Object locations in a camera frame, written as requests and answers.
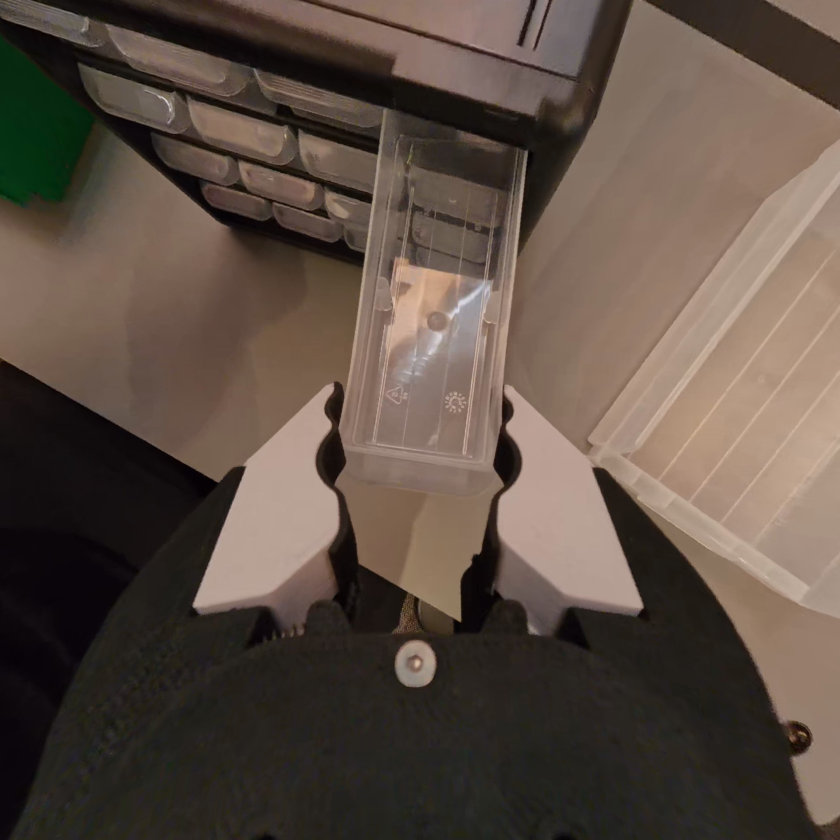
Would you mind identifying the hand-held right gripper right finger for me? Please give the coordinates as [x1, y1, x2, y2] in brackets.
[459, 385, 644, 637]

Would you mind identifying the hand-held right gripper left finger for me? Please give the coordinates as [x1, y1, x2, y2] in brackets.
[193, 382, 361, 635]

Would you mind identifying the clear plastic drawer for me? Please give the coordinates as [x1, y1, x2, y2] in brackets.
[340, 108, 529, 497]

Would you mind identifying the green plastic bin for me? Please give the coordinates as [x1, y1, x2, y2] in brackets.
[0, 36, 97, 209]

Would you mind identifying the black drawer cabinet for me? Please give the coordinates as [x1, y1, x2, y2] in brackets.
[0, 0, 635, 265]

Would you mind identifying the set of clear cabinet drawers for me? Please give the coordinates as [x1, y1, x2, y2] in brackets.
[0, 10, 389, 253]

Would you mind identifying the person's black clothing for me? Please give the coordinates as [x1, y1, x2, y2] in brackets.
[0, 360, 221, 840]

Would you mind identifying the translucent white plastic bin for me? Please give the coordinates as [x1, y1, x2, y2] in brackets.
[586, 140, 840, 619]

